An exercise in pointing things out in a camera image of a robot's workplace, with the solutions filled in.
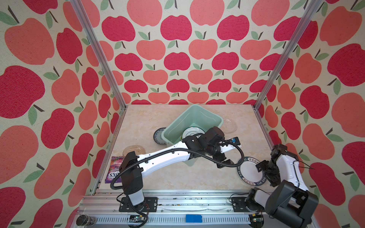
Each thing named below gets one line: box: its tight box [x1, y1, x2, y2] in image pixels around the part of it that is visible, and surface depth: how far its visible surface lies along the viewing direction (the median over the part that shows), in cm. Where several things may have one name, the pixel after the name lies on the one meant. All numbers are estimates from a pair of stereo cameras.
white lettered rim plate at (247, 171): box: [236, 156, 268, 187], surface depth 86 cm
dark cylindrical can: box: [76, 214, 97, 227], surface depth 64 cm
